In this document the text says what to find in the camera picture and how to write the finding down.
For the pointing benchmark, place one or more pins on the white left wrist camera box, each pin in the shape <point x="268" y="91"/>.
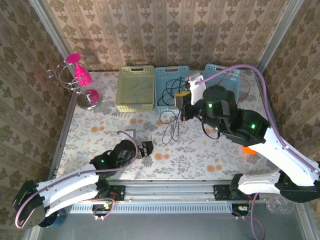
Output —
<point x="131" y="133"/>

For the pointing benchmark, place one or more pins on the dark blue mug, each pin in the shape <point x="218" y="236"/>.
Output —
<point x="58" y="218"/>

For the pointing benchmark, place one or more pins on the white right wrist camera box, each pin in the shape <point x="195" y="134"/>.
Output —
<point x="197" y="90"/>

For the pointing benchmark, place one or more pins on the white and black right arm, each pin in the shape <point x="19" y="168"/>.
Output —
<point x="275" y="160"/>

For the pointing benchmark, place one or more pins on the light blue perforated basket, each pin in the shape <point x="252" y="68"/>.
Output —
<point x="160" y="75"/>
<point x="232" y="80"/>

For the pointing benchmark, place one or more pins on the pink goblet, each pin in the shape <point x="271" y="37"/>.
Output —
<point x="93" y="97"/>
<point x="82" y="75"/>

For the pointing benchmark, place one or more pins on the aluminium cage frame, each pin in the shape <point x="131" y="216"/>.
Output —
<point x="51" y="30"/>

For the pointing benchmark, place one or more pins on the floral tablecloth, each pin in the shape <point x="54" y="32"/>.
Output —
<point x="200" y="155"/>

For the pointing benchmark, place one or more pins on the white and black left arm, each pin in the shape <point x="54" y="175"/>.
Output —
<point x="70" y="185"/>

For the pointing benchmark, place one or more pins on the pale yellow perforated basket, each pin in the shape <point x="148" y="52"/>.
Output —
<point x="120" y="87"/>

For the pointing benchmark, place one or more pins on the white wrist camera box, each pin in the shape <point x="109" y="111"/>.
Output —
<point x="197" y="90"/>
<point x="131" y="133"/>

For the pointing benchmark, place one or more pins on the aluminium mounting rail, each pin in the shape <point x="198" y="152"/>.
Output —
<point x="170" y="191"/>

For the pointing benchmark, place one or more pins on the orange ball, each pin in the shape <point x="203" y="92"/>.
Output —
<point x="247" y="150"/>

